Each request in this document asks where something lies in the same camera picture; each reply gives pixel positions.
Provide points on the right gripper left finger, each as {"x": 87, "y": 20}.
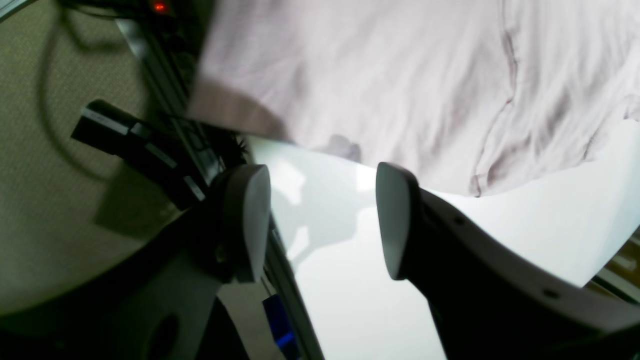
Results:
{"x": 162, "y": 302}

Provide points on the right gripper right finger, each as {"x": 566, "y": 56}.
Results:
{"x": 487, "y": 302}

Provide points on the pink T-shirt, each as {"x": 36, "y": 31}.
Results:
{"x": 474, "y": 97}

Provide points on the black device on floor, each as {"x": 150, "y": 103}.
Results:
{"x": 145, "y": 148}

